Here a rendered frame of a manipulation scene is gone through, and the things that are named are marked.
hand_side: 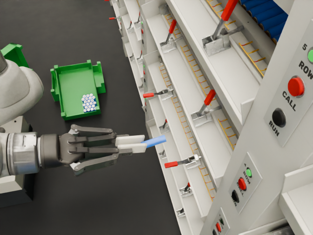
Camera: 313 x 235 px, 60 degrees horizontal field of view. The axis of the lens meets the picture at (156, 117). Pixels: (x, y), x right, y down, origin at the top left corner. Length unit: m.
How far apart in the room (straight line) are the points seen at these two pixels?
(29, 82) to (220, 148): 0.76
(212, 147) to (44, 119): 1.19
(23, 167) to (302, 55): 0.53
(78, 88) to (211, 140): 1.15
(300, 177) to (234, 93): 0.16
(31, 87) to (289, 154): 0.94
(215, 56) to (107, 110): 1.15
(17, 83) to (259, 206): 0.87
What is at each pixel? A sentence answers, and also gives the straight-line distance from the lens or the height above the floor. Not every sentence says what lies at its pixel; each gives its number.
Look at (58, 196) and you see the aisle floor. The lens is 1.34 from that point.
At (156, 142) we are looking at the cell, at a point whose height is 0.61.
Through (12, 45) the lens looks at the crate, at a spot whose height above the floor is 0.20.
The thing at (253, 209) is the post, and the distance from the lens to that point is 0.42.
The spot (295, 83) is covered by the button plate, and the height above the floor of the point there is 1.00.
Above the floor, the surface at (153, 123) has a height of 0.13.
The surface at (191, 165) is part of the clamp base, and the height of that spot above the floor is 0.51.
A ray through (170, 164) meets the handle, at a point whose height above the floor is 0.52.
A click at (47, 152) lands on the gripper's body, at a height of 0.68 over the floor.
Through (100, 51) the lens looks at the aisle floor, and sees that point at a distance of 1.97.
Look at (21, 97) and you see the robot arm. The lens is 1.08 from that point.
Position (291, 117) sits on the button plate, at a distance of 0.29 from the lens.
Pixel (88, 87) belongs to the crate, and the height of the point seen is 0.07.
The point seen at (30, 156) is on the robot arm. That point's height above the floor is 0.69.
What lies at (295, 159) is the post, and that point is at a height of 0.93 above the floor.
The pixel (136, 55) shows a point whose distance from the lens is 1.41.
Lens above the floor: 1.16
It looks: 51 degrees down
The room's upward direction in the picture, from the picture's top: straight up
